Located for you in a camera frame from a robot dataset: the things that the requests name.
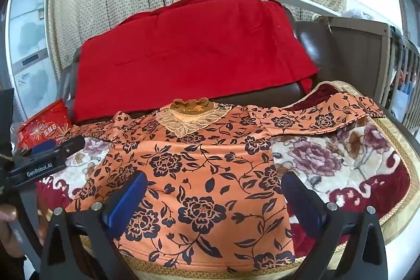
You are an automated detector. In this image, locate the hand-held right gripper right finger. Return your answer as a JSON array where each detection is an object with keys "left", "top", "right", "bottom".
[{"left": 281, "top": 171, "right": 396, "bottom": 280}]

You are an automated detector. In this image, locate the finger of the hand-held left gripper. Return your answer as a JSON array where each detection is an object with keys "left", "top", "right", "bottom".
[{"left": 13, "top": 135, "right": 86, "bottom": 166}]

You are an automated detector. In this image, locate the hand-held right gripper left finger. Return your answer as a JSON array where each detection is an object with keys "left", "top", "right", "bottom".
[{"left": 39, "top": 171, "right": 149, "bottom": 280}]

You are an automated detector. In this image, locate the orange floral blouse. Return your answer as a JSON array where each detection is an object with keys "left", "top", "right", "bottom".
[{"left": 66, "top": 98, "right": 386, "bottom": 269}]

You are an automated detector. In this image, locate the person's left hand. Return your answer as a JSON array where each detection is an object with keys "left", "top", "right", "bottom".
[{"left": 0, "top": 204, "right": 45, "bottom": 257}]

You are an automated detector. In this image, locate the floral plush blanket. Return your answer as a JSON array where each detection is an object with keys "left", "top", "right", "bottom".
[{"left": 36, "top": 81, "right": 420, "bottom": 280}]

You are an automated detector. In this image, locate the white refrigerator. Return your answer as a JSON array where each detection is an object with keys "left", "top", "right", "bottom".
[{"left": 7, "top": 0, "right": 63, "bottom": 117}]

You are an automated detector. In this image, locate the red blanket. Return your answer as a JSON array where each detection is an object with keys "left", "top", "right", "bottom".
[{"left": 73, "top": 0, "right": 319, "bottom": 123}]

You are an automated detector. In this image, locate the brown leather sofa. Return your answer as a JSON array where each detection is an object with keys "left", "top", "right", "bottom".
[{"left": 56, "top": 4, "right": 333, "bottom": 123}]

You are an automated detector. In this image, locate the grey wooden crib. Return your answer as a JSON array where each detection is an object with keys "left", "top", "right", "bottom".
[{"left": 315, "top": 16, "right": 420, "bottom": 133}]

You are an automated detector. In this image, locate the white board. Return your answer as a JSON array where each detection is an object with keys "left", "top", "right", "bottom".
[{"left": 269, "top": 0, "right": 342, "bottom": 17}]

